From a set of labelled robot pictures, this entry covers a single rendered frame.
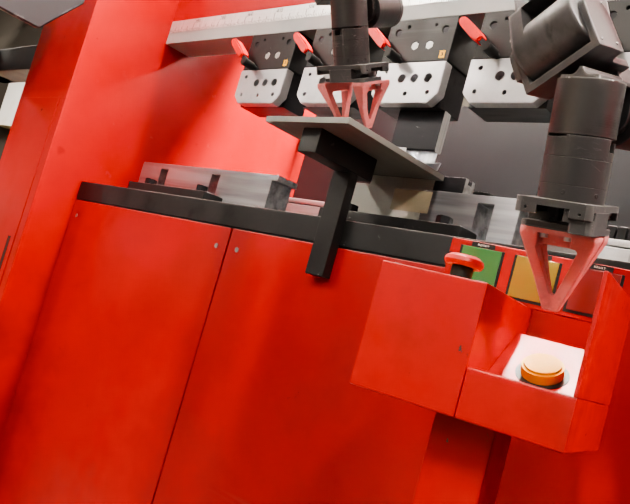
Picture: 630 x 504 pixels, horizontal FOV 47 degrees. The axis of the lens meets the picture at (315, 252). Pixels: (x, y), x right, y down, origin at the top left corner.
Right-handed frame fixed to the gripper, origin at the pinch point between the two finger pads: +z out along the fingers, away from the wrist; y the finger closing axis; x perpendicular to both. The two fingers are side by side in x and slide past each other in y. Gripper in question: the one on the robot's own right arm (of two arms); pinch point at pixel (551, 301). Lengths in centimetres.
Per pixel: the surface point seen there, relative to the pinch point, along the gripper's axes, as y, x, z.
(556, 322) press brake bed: 25.6, 5.6, 6.5
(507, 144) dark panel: 109, 45, -18
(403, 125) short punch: 55, 46, -17
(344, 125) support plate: 25.4, 40.2, -14.7
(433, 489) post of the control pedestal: -5.3, 6.1, 18.6
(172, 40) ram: 71, 124, -34
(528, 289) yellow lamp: 10.0, 5.2, 0.9
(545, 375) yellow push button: -1.3, -0.9, 6.4
